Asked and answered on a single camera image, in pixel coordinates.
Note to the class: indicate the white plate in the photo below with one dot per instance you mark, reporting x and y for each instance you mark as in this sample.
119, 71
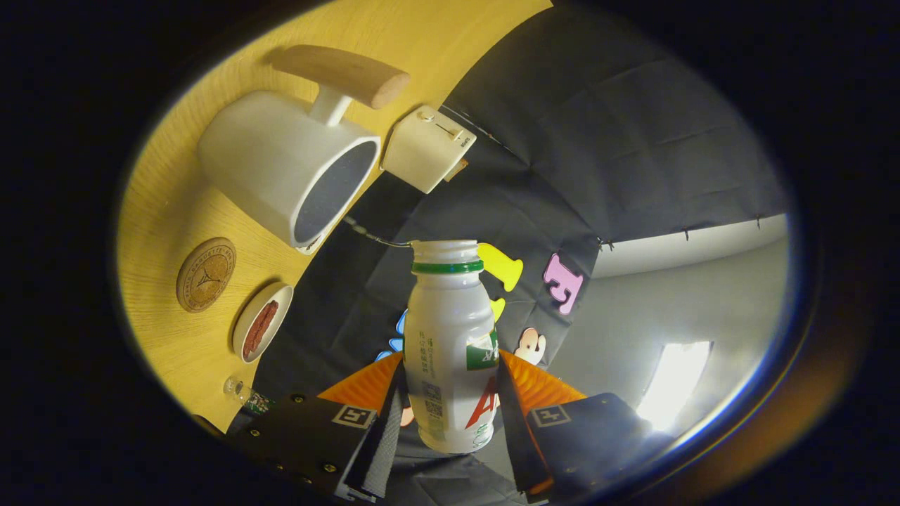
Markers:
285, 294

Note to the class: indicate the ceiling light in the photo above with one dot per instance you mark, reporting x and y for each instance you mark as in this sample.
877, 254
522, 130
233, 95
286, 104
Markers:
675, 383

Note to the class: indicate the clear water bottle green label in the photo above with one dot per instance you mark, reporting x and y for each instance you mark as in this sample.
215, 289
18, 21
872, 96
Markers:
253, 400

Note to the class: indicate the cream toaster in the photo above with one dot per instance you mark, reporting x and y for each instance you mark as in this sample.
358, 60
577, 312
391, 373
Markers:
422, 151

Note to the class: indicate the toast slice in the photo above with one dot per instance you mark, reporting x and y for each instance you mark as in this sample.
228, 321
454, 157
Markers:
458, 169

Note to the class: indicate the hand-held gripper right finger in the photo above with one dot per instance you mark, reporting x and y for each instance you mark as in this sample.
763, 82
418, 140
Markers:
517, 436

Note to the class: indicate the sliced red meat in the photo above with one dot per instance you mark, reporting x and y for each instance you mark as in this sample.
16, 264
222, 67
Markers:
260, 329

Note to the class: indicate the round wooden coaster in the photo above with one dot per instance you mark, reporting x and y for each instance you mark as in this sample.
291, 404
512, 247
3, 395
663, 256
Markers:
205, 275

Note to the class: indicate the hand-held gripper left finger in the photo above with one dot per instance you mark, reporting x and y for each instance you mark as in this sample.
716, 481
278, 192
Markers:
376, 457

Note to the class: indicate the wooden table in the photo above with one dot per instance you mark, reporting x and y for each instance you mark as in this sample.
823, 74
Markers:
162, 211

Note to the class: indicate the black backdrop cloth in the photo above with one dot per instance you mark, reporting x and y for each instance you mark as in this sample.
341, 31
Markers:
598, 140

